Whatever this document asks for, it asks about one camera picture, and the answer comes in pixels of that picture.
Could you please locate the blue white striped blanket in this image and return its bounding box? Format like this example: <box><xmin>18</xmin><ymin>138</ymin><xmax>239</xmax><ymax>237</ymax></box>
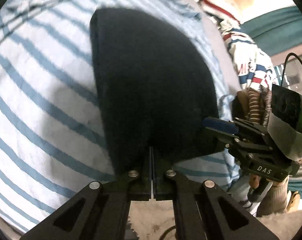
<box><xmin>0</xmin><ymin>0</ymin><xmax>233</xmax><ymax>233</ymax></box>

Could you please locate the black camera cable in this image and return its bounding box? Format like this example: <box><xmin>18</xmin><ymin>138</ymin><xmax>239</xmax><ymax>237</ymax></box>
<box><xmin>280</xmin><ymin>52</ymin><xmax>302</xmax><ymax>88</ymax></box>

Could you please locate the gripper-mounted camera box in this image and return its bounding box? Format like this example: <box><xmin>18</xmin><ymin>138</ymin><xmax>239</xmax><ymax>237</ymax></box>
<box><xmin>267</xmin><ymin>84</ymin><xmax>302</xmax><ymax>161</ymax></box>

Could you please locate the dark navy knit garment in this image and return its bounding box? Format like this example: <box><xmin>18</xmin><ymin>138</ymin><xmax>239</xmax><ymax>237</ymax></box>
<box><xmin>90</xmin><ymin>8</ymin><xmax>222</xmax><ymax>174</ymax></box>

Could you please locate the teal curtain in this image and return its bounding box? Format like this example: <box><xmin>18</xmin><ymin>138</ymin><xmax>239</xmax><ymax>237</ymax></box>
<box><xmin>241</xmin><ymin>6</ymin><xmax>302</xmax><ymax>56</ymax></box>

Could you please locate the red white blue patterned duvet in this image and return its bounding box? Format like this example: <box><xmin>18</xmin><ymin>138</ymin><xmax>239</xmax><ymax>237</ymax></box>
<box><xmin>194</xmin><ymin>0</ymin><xmax>279</xmax><ymax>91</ymax></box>

